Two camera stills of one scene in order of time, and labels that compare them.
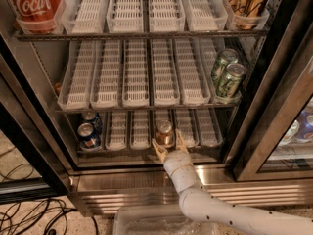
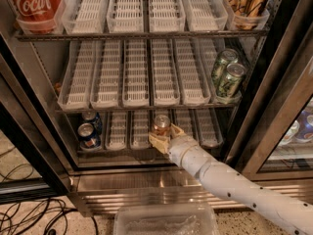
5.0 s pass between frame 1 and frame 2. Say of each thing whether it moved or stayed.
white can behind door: stayed
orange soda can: moved
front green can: stayed
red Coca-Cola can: stayed
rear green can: stayed
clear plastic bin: stayed
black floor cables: stayed
